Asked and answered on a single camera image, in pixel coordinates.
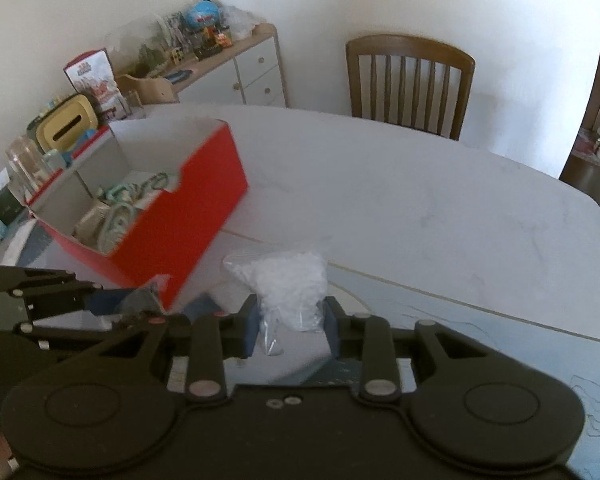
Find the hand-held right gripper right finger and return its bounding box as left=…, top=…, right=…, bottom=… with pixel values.
left=325, top=296, right=486, bottom=403

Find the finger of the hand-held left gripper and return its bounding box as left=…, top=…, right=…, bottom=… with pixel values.
left=0, top=266, right=126, bottom=317
left=12, top=315, right=148, bottom=351

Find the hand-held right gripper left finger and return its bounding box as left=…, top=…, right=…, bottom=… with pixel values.
left=77, top=296, right=258, bottom=403

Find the clear bag of white bits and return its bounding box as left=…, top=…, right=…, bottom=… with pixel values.
left=221, top=249, right=328, bottom=356

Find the small teal object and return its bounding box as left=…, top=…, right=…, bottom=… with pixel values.
left=102, top=185, right=132, bottom=206

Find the red cardboard box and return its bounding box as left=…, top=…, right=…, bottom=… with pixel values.
left=22, top=118, right=251, bottom=311

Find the dark green box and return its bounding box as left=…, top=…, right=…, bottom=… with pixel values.
left=0, top=194, right=25, bottom=227

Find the small bluish cup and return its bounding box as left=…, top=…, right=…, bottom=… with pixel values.
left=42, top=149, right=71, bottom=172

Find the clear glass jar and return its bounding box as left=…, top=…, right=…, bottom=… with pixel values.
left=5, top=135, right=53, bottom=196

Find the blue cloth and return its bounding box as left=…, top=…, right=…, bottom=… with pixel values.
left=62, top=127, right=101, bottom=166

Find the yellow tissue box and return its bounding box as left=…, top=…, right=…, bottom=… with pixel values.
left=35, top=94, right=98, bottom=153

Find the clear drinking glass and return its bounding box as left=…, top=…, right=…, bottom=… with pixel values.
left=122, top=91, right=146, bottom=120

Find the light wooden tray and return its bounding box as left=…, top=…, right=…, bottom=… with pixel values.
left=116, top=74, right=178, bottom=106

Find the red printed paper bag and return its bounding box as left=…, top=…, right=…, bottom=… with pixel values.
left=62, top=48, right=131, bottom=118

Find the white wooden sideboard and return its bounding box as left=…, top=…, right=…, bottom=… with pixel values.
left=117, top=22, right=288, bottom=107

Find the clear display case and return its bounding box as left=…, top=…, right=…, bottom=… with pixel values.
left=105, top=15, right=191, bottom=68

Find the brown wooden chair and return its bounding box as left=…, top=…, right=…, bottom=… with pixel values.
left=345, top=34, right=477, bottom=142

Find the clear plastic bag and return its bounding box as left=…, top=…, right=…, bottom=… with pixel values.
left=222, top=4, right=258, bottom=41

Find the blue globe toy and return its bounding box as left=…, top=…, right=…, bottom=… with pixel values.
left=186, top=0, right=221, bottom=28

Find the red patterned doormat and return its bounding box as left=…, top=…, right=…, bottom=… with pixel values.
left=575, top=130, right=600, bottom=158

